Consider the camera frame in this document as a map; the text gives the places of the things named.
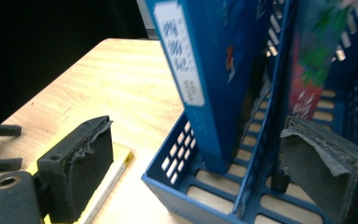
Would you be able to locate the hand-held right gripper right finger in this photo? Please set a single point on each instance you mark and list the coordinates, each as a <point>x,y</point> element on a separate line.
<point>323,174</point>

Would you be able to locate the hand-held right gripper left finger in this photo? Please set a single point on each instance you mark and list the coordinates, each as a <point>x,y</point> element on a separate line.
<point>77,174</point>

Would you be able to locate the blue book with white label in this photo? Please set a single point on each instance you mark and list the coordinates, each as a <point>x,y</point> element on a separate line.
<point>217,77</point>

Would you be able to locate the yellow book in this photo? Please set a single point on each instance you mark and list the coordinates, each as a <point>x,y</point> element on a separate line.
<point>119,155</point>

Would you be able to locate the blue plastic file rack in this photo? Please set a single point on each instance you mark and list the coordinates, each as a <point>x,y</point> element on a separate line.
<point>205,199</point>

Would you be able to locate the teal illustrated book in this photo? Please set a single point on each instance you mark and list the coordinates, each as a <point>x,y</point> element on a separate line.
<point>310,62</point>

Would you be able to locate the black curtain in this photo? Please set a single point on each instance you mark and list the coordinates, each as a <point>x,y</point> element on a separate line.
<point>37,40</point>

